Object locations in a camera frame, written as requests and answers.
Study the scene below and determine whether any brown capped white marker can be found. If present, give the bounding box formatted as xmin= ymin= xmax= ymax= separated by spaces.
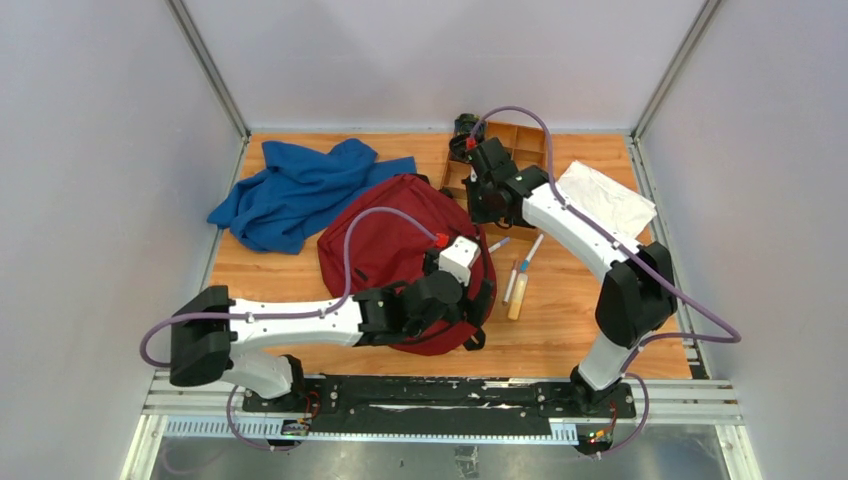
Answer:
xmin=502 ymin=260 xmax=519 ymax=305

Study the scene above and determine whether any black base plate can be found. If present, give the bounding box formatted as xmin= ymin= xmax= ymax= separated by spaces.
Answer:
xmin=242 ymin=375 xmax=636 ymax=437

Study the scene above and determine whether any purple capped white marker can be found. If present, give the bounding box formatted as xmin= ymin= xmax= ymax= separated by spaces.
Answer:
xmin=488 ymin=237 xmax=511 ymax=253

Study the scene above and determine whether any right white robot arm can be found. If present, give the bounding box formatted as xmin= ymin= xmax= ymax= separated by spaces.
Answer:
xmin=463 ymin=138 xmax=677 ymax=418

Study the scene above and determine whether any red backpack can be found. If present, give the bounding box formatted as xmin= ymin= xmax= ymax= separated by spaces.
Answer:
xmin=318 ymin=174 xmax=497 ymax=356

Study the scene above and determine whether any blue cloth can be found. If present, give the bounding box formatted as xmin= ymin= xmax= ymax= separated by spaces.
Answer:
xmin=207 ymin=138 xmax=417 ymax=255

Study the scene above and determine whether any rolled dark tie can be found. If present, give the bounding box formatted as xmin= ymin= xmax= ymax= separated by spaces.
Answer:
xmin=448 ymin=134 xmax=469 ymax=163

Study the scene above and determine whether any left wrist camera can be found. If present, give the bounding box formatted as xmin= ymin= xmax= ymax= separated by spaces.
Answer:
xmin=437 ymin=236 xmax=481 ymax=287

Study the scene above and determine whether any white folded cloth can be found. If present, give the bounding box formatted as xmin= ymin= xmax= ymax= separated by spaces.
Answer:
xmin=557 ymin=161 xmax=657 ymax=238

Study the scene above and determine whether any blue capped white marker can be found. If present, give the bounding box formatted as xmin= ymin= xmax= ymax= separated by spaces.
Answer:
xmin=519 ymin=233 xmax=545 ymax=272

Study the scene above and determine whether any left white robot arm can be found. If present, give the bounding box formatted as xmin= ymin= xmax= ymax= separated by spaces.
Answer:
xmin=169 ymin=271 xmax=496 ymax=413

